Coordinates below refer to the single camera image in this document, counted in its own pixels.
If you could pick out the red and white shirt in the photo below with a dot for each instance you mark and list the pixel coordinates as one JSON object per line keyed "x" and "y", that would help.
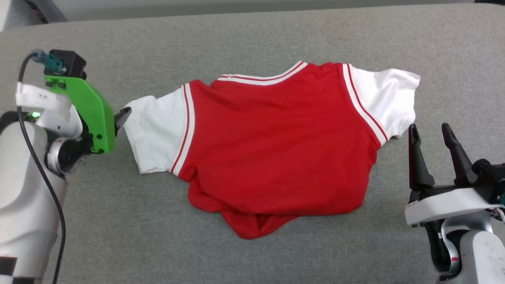
{"x": 276, "y": 138}

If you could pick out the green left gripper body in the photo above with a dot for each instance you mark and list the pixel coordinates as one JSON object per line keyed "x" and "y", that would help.
{"x": 94, "y": 114}

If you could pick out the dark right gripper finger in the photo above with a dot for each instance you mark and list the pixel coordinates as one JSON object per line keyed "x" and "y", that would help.
{"x": 417, "y": 165}
{"x": 459, "y": 165}

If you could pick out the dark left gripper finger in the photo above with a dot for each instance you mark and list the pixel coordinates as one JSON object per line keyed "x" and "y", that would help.
{"x": 122, "y": 117}

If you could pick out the grey partition post with foot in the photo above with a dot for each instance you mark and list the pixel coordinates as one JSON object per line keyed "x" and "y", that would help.
{"x": 55, "y": 12}

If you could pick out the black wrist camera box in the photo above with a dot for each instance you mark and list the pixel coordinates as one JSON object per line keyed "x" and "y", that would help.
{"x": 491, "y": 177}
{"x": 71, "y": 63}

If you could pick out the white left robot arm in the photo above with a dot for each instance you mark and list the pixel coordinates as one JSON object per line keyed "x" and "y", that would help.
{"x": 23, "y": 197}

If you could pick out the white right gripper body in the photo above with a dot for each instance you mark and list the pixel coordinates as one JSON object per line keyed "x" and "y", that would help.
{"x": 446, "y": 205}

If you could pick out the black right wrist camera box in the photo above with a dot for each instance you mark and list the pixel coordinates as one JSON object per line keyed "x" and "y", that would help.
{"x": 491, "y": 177}

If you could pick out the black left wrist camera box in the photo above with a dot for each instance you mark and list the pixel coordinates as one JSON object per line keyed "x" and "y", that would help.
{"x": 71, "y": 63}

